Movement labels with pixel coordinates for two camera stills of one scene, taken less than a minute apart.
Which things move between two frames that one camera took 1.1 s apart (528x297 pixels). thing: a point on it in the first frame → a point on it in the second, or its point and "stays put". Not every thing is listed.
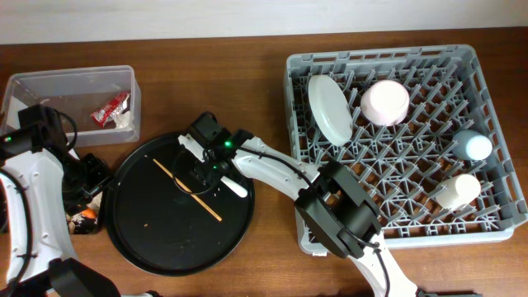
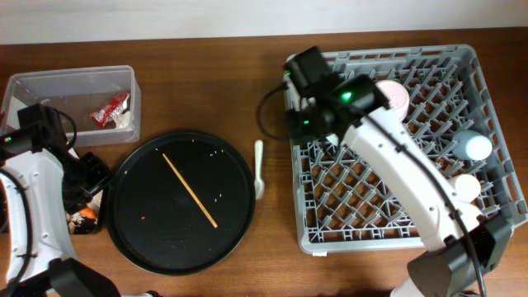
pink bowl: (384, 103) stays put
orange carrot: (88, 213) stays put
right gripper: (204, 174) → (296, 133)
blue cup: (471, 145) stays put
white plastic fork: (240, 190) → (258, 184)
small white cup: (455, 192) stays put
